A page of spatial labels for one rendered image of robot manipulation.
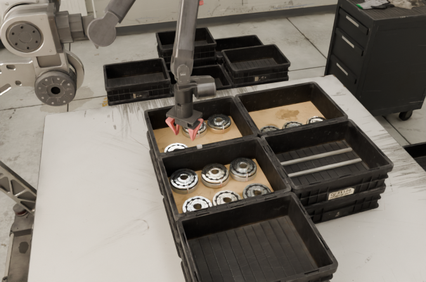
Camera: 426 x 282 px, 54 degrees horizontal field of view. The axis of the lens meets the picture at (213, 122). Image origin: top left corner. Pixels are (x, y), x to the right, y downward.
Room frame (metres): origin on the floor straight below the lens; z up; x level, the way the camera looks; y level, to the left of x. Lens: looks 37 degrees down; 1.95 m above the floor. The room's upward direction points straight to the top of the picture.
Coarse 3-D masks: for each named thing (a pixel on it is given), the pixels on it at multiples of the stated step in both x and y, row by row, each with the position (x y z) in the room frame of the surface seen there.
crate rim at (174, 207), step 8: (216, 144) 1.20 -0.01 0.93; (224, 144) 1.20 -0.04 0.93; (232, 144) 1.20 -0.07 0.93; (184, 152) 1.16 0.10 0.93; (192, 152) 1.16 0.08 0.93; (264, 152) 1.16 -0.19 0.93; (160, 160) 1.11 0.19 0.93; (272, 160) 1.11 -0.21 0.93; (160, 168) 1.07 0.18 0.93; (280, 176) 1.03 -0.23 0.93; (168, 184) 0.99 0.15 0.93; (288, 184) 0.99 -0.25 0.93; (168, 192) 0.96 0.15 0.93; (272, 192) 0.96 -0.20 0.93; (280, 192) 0.96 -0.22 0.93; (240, 200) 0.92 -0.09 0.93; (248, 200) 0.92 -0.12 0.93; (176, 208) 0.89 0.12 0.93; (200, 208) 0.89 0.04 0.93; (208, 208) 0.89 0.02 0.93; (216, 208) 0.89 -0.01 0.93; (176, 216) 0.86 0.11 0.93; (184, 216) 0.86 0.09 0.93
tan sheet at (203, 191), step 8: (200, 176) 1.13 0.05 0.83; (256, 176) 1.13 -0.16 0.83; (264, 176) 1.13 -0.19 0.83; (200, 184) 1.09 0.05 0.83; (232, 184) 1.09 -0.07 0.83; (240, 184) 1.09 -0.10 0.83; (264, 184) 1.09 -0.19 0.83; (200, 192) 1.05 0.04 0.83; (208, 192) 1.05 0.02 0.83; (216, 192) 1.05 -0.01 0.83; (240, 192) 1.05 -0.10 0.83; (176, 200) 1.01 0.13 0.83; (184, 200) 1.01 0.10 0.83
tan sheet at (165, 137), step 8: (232, 120) 1.48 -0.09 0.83; (168, 128) 1.43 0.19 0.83; (232, 128) 1.43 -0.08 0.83; (160, 136) 1.37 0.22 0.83; (168, 136) 1.37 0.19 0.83; (176, 136) 1.37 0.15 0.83; (184, 136) 1.37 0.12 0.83; (208, 136) 1.37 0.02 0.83; (216, 136) 1.37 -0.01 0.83; (224, 136) 1.37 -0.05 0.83; (232, 136) 1.37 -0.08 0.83; (240, 136) 1.37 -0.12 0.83; (160, 144) 1.32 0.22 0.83; (168, 144) 1.32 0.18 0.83; (192, 144) 1.32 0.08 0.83; (160, 152) 1.27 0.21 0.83
